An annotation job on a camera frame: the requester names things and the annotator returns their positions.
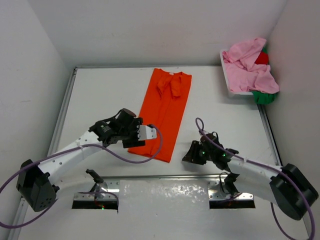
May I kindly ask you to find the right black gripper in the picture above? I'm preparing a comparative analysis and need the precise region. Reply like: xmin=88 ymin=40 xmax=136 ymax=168
xmin=182 ymin=140 xmax=214 ymax=166

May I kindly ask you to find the orange t shirt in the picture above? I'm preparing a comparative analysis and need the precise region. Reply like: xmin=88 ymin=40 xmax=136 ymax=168
xmin=128 ymin=68 xmax=192 ymax=163

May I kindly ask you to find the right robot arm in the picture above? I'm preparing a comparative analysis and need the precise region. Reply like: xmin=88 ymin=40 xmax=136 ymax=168
xmin=182 ymin=133 xmax=319 ymax=221

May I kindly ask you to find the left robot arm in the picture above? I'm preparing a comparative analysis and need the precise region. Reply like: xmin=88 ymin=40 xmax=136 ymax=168
xmin=16 ymin=108 xmax=146 ymax=212

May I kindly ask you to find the white plastic bin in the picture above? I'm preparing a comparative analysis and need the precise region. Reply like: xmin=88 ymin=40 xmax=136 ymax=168
xmin=219 ymin=49 xmax=254 ymax=99

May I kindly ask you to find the green t shirt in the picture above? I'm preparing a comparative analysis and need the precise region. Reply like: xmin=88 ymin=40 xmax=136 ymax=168
xmin=252 ymin=46 xmax=277 ymax=105

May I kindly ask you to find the pink t shirt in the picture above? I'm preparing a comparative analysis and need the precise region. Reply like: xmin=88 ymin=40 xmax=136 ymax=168
xmin=222 ymin=37 xmax=280 ymax=94

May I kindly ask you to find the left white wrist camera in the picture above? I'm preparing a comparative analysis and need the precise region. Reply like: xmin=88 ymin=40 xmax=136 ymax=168
xmin=137 ymin=125 xmax=157 ymax=141

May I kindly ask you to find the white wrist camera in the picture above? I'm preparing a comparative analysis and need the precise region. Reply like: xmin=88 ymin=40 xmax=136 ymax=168
xmin=199 ymin=131 xmax=220 ymax=144
xmin=137 ymin=125 xmax=157 ymax=141

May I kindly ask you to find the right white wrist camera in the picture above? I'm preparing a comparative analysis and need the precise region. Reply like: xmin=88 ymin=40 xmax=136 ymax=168
xmin=199 ymin=131 xmax=220 ymax=144

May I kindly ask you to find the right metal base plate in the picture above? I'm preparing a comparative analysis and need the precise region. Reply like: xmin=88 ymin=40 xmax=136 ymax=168
xmin=207 ymin=178 xmax=254 ymax=202

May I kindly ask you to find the metal base plate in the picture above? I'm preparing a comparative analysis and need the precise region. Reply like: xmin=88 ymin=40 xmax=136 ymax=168
xmin=73 ymin=178 xmax=120 ymax=202
xmin=207 ymin=178 xmax=254 ymax=202

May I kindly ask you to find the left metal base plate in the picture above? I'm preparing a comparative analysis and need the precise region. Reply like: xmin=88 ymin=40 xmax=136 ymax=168
xmin=73 ymin=178 xmax=120 ymax=202

